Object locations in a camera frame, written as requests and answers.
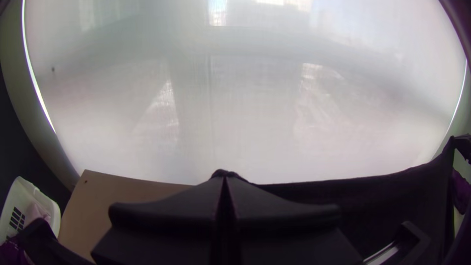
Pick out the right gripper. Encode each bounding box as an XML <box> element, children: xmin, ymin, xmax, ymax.
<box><xmin>453</xmin><ymin>133</ymin><xmax>471</xmax><ymax>165</ymax></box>

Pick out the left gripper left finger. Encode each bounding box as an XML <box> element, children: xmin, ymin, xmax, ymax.
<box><xmin>91</xmin><ymin>176</ymin><xmax>225</xmax><ymax>265</ymax></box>

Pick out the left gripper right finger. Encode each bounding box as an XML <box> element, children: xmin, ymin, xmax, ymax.
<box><xmin>224</xmin><ymin>176</ymin><xmax>364</xmax><ymax>265</ymax></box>

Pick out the dark t-shirt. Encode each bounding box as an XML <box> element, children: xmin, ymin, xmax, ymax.
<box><xmin>210</xmin><ymin>136</ymin><xmax>457</xmax><ymax>265</ymax></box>

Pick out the black garment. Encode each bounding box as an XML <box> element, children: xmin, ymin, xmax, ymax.
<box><xmin>452</xmin><ymin>168</ymin><xmax>471</xmax><ymax>215</ymax></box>

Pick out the white laundry basket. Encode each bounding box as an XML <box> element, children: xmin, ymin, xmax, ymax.
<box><xmin>0</xmin><ymin>176</ymin><xmax>62</xmax><ymax>244</ymax></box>

